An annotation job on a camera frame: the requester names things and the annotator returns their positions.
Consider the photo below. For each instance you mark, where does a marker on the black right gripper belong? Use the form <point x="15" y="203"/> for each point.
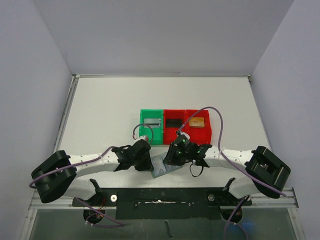
<point x="172" y="157"/>

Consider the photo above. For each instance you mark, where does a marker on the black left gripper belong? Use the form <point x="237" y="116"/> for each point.
<point x="147" y="165"/>

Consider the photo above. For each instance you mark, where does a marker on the green leather card holder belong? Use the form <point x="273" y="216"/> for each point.
<point x="161" y="169"/>

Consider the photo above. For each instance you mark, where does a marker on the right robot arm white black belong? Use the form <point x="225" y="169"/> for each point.
<point x="263" y="171"/>

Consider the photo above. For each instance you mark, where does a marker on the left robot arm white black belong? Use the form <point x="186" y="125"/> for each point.
<point x="61" y="175"/>

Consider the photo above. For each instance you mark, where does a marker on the black card in red bin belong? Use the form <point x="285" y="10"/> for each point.
<point x="173" y="123"/>

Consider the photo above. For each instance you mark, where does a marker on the orange card in red bin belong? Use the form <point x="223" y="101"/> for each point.
<point x="197" y="122"/>

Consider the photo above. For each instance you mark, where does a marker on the green plastic bin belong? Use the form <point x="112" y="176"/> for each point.
<point x="158" y="131"/>

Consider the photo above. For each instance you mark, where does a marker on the red bin middle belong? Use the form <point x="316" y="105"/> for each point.
<point x="169" y="134"/>

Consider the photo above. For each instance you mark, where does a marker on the red bin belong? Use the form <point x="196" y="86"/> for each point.
<point x="169" y="134"/>
<point x="199" y="135"/>

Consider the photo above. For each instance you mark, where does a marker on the red bin right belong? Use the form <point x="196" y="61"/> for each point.
<point x="199" y="135"/>

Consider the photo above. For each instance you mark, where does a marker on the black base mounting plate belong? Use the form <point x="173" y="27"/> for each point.
<point x="163" y="203"/>

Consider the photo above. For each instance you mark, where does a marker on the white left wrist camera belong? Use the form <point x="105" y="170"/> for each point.
<point x="144" y="137"/>

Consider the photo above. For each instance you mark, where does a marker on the aluminium frame rail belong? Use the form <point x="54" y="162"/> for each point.
<point x="257" y="201"/>

